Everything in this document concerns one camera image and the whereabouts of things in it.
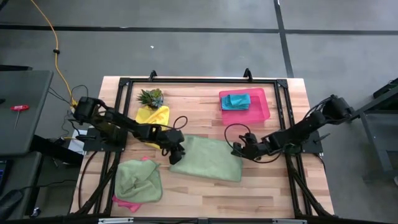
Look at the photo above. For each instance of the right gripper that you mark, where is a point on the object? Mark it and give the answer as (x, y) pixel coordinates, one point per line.
(256, 149)

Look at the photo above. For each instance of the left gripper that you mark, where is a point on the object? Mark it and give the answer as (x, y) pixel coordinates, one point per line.
(176, 157)

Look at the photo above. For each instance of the green microfiber towel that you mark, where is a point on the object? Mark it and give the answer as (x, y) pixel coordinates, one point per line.
(211, 158)
(138, 182)

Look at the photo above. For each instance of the blue microfiber towel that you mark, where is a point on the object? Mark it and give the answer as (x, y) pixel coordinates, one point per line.
(234, 102)

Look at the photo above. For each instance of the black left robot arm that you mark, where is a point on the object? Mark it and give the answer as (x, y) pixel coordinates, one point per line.
(115, 124)

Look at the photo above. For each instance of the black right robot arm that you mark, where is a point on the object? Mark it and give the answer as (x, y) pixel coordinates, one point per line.
(311, 124)

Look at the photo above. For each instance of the yellow microfiber towel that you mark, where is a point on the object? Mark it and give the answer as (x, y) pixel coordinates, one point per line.
(154, 115)

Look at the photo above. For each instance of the pink microfiber towel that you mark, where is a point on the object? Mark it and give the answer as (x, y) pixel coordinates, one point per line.
(127, 204)

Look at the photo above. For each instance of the pink plastic bin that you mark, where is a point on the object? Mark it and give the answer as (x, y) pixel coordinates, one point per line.
(248, 116)

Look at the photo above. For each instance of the succulent plant in black pot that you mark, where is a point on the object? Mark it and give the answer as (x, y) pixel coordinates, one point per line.
(150, 97)

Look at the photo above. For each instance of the white power adapter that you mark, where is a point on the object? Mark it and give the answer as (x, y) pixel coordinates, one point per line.
(76, 143)

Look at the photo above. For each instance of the grey metal stand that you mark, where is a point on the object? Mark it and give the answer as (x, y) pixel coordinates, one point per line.
(377, 124)

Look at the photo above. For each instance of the dark grey side table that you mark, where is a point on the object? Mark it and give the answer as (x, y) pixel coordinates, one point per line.
(34, 93)

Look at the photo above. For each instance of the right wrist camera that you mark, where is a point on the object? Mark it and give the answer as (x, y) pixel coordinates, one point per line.
(249, 139)

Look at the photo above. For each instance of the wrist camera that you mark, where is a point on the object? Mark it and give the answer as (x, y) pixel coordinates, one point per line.
(172, 136)
(249, 139)

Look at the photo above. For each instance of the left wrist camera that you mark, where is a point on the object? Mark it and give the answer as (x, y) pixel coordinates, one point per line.
(172, 136)

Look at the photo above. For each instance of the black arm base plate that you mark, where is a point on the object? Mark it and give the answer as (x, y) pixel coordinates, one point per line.
(93, 146)
(312, 146)

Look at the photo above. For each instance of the black frame bracket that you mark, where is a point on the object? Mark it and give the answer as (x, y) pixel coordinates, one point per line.
(247, 74)
(153, 74)

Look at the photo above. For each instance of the silver metal bracket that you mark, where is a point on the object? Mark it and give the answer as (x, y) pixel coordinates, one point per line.
(289, 221)
(115, 221)

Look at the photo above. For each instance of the black aluminium table frame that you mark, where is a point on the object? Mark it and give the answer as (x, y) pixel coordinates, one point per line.
(202, 80)

